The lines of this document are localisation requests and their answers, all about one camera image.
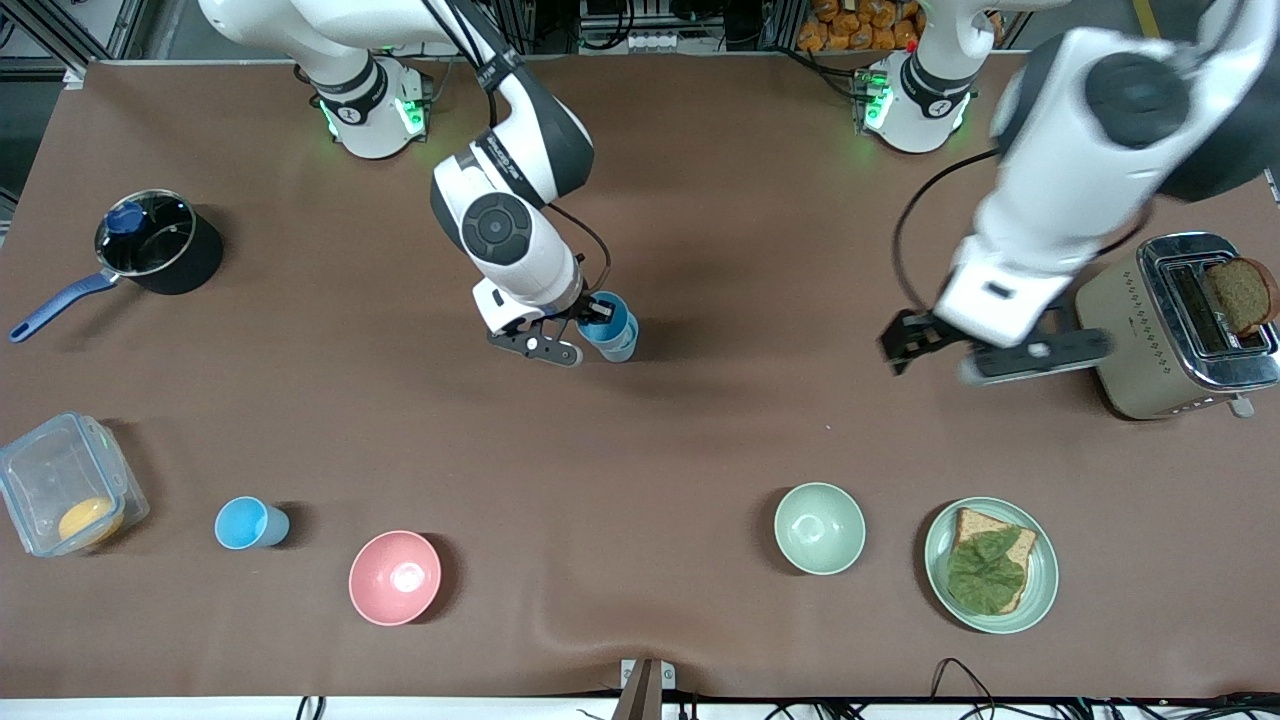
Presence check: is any pale green plate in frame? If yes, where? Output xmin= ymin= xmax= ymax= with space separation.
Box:
xmin=923 ymin=496 xmax=1060 ymax=635

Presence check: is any aluminium frame profile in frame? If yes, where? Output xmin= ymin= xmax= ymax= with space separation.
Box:
xmin=0 ymin=0 xmax=161 ymax=86

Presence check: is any black pot blue handle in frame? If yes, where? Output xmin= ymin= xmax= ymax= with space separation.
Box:
xmin=8 ymin=188 xmax=224 ymax=344

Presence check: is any grey metal camera bracket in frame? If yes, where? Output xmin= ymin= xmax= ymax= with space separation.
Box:
xmin=612 ymin=657 xmax=676 ymax=720

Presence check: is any clear plastic food container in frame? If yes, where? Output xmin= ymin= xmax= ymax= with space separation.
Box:
xmin=0 ymin=412 xmax=151 ymax=558

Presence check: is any green lettuce leaf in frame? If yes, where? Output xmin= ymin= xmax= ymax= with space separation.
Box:
xmin=947 ymin=528 xmax=1028 ymax=615

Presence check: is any dark toast slice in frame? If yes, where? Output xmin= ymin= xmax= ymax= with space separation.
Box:
xmin=1200 ymin=257 xmax=1280 ymax=338

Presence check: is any brown bread slice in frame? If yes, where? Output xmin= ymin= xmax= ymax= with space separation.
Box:
xmin=950 ymin=507 xmax=1039 ymax=615

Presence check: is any glass lid blue knob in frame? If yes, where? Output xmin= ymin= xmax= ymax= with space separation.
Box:
xmin=97 ymin=190 xmax=196 ymax=276

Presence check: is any black looped cable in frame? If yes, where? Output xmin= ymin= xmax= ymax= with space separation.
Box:
xmin=932 ymin=657 xmax=996 ymax=706

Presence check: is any black cable bundle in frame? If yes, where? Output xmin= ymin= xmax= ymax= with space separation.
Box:
xmin=1080 ymin=690 xmax=1280 ymax=720

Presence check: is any orange snack pile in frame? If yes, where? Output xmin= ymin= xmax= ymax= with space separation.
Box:
xmin=797 ymin=0 xmax=926 ymax=53

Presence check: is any beige steel toaster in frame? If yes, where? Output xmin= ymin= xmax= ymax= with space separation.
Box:
xmin=1075 ymin=232 xmax=1280 ymax=421

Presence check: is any pink bowl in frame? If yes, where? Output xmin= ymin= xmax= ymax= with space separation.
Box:
xmin=348 ymin=530 xmax=442 ymax=627

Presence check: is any brown table cloth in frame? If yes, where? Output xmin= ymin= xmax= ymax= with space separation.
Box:
xmin=0 ymin=50 xmax=1280 ymax=701

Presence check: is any orange round food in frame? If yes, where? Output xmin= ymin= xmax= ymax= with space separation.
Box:
xmin=57 ymin=497 xmax=126 ymax=548

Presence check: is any pale green bowl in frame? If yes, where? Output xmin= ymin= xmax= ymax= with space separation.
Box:
xmin=773 ymin=482 xmax=867 ymax=576

